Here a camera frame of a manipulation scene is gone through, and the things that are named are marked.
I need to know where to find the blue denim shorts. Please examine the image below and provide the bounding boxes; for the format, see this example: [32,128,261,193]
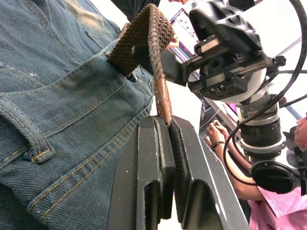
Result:
[0,0,154,230]

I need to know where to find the bystander's bare hand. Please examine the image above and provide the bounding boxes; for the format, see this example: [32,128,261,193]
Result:
[167,34,180,50]

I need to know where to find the brown braided belt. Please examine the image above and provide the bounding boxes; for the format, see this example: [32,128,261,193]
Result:
[106,3,176,128]

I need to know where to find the black wristwatch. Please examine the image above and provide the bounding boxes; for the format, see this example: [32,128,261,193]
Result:
[210,140,225,152]

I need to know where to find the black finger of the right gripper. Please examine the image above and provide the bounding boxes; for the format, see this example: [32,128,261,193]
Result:
[160,48,201,87]

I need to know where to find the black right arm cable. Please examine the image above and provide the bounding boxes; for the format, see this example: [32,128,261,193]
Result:
[222,0,307,187]

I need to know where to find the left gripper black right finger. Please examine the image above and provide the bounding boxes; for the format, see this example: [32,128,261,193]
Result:
[168,115,252,230]

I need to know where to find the laptop with pink screen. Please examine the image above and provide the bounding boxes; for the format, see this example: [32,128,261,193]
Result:
[168,8,201,62]

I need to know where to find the hand of pink-shirted person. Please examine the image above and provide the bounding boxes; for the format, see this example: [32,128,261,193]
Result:
[205,119,229,147]

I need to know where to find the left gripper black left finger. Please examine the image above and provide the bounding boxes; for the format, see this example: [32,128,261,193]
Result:
[106,115,177,230]

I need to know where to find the person in pink shirt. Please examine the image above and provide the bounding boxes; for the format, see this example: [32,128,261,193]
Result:
[247,112,307,230]

